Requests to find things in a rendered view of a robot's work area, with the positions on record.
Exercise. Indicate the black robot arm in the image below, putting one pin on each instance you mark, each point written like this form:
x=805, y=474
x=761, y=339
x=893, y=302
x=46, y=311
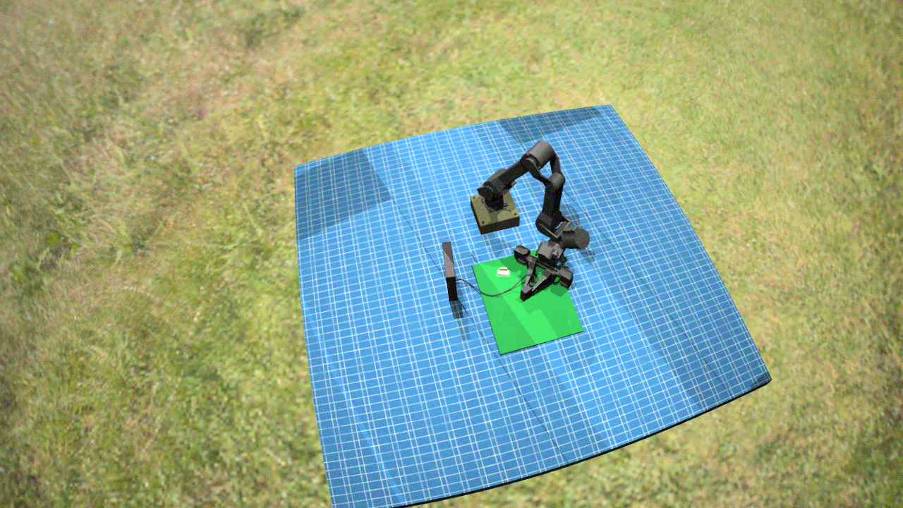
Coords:
x=493, y=189

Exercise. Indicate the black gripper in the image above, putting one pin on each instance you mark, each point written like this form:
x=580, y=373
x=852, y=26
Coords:
x=523, y=255

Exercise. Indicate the green circuit board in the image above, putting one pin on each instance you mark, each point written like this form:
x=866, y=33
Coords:
x=545, y=316

